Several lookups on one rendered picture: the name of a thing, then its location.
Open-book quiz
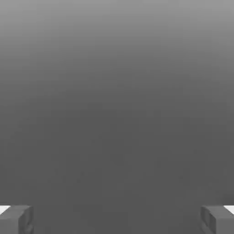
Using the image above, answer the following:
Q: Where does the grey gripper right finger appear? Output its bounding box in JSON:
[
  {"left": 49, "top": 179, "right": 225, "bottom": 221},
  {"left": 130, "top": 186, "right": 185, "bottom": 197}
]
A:
[{"left": 200, "top": 204, "right": 234, "bottom": 234}]

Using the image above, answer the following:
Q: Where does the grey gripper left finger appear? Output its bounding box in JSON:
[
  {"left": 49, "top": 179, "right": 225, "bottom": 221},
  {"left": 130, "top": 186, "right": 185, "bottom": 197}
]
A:
[{"left": 0, "top": 204, "right": 35, "bottom": 234}]

